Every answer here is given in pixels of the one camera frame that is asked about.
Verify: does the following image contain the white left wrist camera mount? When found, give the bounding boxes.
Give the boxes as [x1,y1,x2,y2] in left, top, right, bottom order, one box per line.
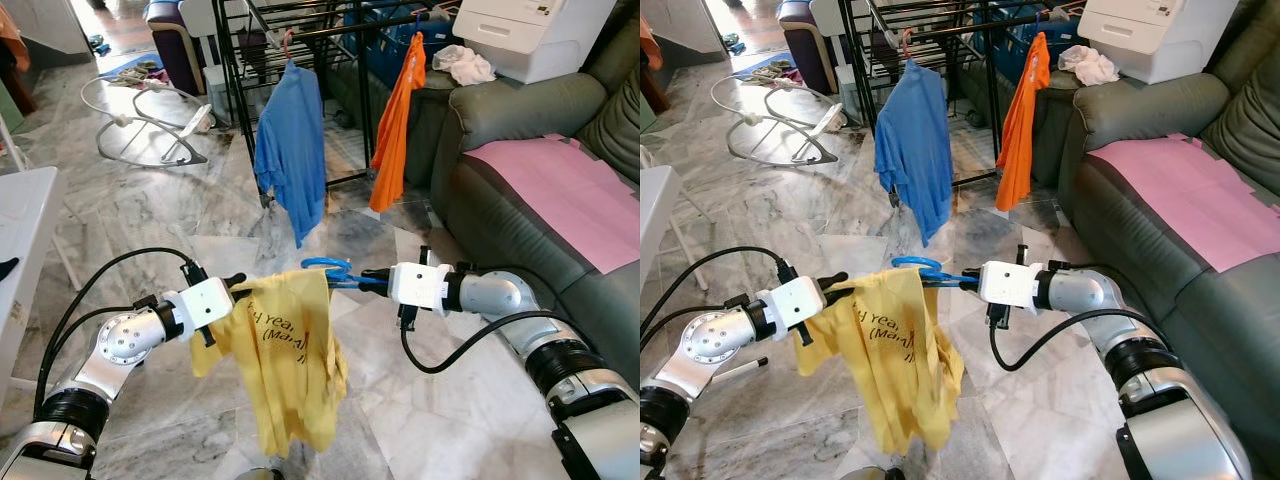
[755,276,826,333]
[165,278,237,336]

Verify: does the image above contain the purple armchair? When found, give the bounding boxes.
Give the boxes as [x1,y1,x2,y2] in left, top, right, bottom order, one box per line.
[145,0,209,98]
[778,0,839,98]

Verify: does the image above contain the orange hanging cloth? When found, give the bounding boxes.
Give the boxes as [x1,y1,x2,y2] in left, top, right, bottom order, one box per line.
[0,8,31,73]
[640,15,667,73]

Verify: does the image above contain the white crumpled cloth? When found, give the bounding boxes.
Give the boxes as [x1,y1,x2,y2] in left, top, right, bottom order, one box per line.
[1058,44,1121,87]
[433,44,498,87]

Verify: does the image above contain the blue t-shirt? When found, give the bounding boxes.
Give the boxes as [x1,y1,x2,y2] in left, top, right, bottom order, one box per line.
[253,58,329,249]
[873,58,954,247]

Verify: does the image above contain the pink sofa mat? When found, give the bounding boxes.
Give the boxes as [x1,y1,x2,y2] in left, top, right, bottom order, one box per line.
[465,133,641,277]
[1088,132,1280,274]

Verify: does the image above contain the green leather sofa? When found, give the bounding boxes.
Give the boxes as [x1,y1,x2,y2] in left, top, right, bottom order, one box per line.
[325,0,641,389]
[955,0,1280,480]

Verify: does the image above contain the white appliance box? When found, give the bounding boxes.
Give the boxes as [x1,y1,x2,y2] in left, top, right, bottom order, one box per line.
[452,0,618,85]
[1078,0,1241,85]

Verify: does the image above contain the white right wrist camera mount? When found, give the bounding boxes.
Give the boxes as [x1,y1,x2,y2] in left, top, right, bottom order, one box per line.
[388,262,453,311]
[978,260,1043,309]

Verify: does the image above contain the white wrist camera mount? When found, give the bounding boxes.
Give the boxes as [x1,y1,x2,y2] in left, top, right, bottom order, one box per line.
[165,278,237,336]
[978,260,1043,309]
[388,262,453,311]
[755,276,826,333]

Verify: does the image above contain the white baby bouncer frame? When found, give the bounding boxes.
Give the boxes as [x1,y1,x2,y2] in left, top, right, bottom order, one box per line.
[710,75,847,167]
[80,75,217,169]

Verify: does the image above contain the yellow t-shirt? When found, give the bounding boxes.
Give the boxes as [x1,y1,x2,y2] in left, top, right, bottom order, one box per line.
[795,266,967,457]
[190,268,350,459]

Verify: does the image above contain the white folding table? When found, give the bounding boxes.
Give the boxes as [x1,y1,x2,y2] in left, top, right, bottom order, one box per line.
[640,165,771,389]
[0,165,67,379]

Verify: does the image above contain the black metal drying rack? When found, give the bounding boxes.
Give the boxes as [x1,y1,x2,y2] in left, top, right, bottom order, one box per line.
[208,0,473,193]
[838,0,1089,191]

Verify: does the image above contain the orange shirt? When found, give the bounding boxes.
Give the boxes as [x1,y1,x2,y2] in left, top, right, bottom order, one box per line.
[368,32,429,214]
[995,32,1052,213]

